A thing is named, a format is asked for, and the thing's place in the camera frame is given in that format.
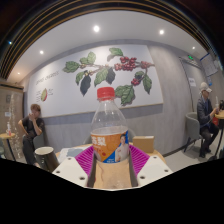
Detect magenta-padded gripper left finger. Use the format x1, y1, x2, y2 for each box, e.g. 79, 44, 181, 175
52, 144, 98, 190

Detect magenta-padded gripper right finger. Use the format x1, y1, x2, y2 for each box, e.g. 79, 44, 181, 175
128, 143, 174, 188

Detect clear red-capped drink bottle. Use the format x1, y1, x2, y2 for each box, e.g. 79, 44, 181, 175
90, 86, 133, 190

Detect white printed paper sheet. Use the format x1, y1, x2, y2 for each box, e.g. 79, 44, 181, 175
58, 147, 88, 160

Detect black mug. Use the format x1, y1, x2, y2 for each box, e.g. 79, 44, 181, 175
34, 145, 61, 174

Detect person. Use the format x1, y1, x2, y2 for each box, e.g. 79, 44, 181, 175
18, 103, 46, 166
196, 81, 221, 159

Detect small round wooden table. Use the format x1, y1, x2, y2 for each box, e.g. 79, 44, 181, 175
0, 132, 17, 162

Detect round ceiling lights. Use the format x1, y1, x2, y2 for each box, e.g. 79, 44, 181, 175
6, 24, 198, 76

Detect coffee plant wall mural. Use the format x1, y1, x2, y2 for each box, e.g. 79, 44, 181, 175
26, 44, 164, 118

